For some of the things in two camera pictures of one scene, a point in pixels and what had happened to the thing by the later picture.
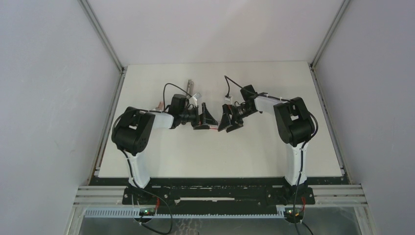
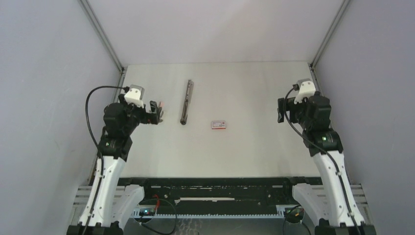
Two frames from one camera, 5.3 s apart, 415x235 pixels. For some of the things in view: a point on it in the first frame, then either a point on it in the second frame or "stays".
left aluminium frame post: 89,12 stays
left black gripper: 207,118 → 152,118
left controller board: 147,212 stays
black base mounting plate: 219,192 stays
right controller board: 288,214 stays
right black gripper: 226,121 → 290,106
